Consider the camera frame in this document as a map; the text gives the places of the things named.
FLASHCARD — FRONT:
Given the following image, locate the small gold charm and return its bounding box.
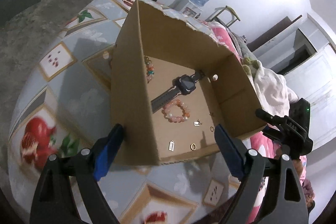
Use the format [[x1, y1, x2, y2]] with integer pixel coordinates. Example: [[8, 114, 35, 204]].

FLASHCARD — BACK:
[[194, 120, 202, 127]]

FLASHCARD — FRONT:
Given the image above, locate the pink bead bracelet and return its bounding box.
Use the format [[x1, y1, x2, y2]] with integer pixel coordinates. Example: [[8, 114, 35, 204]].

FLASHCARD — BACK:
[[161, 99, 191, 123]]

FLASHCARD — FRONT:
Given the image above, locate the black smart watch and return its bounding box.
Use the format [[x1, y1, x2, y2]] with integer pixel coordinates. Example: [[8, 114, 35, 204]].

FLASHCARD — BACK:
[[151, 71, 205, 114]]

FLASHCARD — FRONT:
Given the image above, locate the silver rectangular pendant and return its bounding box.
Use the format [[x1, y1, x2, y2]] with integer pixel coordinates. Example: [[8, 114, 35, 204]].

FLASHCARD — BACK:
[[169, 140, 175, 152]]

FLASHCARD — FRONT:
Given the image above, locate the brown cardboard box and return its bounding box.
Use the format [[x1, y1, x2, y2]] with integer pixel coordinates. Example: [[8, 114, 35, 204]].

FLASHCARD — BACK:
[[110, 1, 265, 165]]

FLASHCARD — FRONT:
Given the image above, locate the colourful bead bracelet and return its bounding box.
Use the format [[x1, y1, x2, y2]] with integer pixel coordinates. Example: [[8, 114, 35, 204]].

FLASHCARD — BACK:
[[143, 55, 156, 84]]

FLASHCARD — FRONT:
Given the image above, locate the pink floral blanket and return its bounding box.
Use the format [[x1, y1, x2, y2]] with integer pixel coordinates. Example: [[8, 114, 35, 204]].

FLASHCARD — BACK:
[[197, 22, 306, 223]]

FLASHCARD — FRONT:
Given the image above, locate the white fluffy blanket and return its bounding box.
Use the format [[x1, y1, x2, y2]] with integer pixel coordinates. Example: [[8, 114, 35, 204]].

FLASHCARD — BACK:
[[253, 60, 299, 117]]

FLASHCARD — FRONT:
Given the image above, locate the green plush toy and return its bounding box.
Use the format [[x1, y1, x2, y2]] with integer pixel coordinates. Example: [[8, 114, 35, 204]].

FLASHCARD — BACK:
[[241, 57, 260, 77]]

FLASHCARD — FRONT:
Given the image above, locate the dark brown door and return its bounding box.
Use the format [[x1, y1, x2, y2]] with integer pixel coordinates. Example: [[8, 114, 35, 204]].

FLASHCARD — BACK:
[[247, 15, 302, 52]]

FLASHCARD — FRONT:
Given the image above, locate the patterned grey bed sheet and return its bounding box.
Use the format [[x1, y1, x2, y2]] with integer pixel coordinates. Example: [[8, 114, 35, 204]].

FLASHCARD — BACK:
[[7, 0, 239, 223]]

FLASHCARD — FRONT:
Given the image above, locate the wooden chair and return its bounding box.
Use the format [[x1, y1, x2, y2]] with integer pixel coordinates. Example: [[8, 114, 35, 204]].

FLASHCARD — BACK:
[[205, 6, 241, 28]]

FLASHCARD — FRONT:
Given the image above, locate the white water dispenser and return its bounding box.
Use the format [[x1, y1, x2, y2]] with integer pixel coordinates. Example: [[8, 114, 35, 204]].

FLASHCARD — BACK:
[[174, 0, 203, 18]]

